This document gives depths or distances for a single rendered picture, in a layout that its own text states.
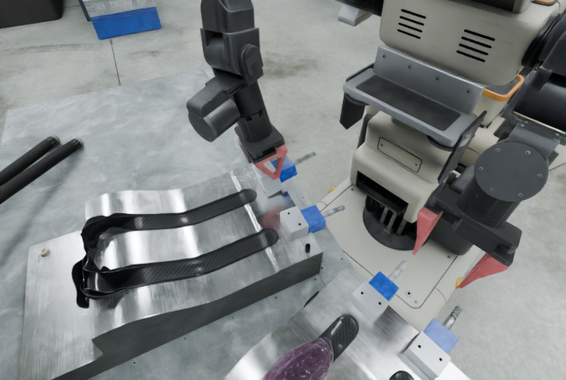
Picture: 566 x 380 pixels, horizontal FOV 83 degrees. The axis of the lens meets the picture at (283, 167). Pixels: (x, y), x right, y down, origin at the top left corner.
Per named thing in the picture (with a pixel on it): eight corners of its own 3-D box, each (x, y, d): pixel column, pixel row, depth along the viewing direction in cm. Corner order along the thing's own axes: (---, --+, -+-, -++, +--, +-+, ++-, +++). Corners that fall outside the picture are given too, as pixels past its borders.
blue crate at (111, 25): (155, 14, 351) (149, -8, 335) (162, 29, 326) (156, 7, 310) (95, 24, 334) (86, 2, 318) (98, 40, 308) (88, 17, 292)
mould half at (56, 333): (269, 184, 81) (266, 143, 71) (319, 273, 64) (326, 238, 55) (45, 261, 66) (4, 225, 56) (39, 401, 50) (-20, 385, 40)
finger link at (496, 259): (472, 310, 40) (520, 254, 36) (419, 271, 43) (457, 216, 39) (481, 286, 45) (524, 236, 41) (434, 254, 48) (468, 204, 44)
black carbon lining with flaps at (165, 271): (253, 190, 70) (249, 160, 63) (284, 251, 60) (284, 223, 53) (79, 251, 60) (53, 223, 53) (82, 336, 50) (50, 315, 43)
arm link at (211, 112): (258, 40, 46) (219, 33, 50) (199, 81, 40) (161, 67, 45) (274, 109, 54) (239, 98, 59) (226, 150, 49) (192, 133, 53)
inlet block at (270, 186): (312, 156, 72) (307, 136, 68) (323, 168, 68) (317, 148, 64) (258, 183, 69) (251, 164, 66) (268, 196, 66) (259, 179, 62)
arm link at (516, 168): (626, 102, 32) (533, 71, 37) (652, 101, 24) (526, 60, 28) (546, 198, 38) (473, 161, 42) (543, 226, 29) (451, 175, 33)
